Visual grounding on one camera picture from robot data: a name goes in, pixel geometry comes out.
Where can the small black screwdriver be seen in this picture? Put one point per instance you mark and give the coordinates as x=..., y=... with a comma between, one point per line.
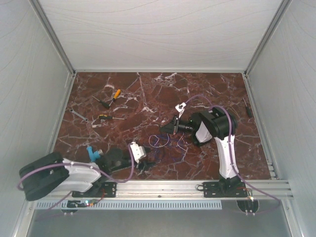
x=248, y=110

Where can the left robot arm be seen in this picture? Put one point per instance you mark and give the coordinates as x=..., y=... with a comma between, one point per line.
x=53, y=173

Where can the grey slotted cable duct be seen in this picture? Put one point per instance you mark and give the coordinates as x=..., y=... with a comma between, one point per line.
x=107, y=204

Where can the silver ratchet wrench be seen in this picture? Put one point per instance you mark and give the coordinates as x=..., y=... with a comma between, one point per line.
x=78, y=115

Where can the yellow black phillips screwdriver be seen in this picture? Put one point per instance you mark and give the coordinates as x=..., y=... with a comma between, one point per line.
x=106, y=117

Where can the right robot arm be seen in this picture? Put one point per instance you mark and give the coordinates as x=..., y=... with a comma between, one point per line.
x=216, y=124

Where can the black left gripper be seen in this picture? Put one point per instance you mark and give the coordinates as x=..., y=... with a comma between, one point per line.
x=145, y=165

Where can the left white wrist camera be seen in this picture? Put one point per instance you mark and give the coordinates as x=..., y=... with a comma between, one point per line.
x=138, y=152

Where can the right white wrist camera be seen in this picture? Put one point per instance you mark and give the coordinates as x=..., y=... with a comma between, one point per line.
x=180, y=109

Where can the yellow handled flat screwdriver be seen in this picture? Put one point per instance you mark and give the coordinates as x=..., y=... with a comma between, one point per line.
x=116, y=95

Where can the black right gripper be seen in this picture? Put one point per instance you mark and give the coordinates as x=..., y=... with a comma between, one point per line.
x=172, y=127

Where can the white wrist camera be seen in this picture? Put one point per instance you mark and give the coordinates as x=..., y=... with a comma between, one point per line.
x=180, y=109
x=138, y=152

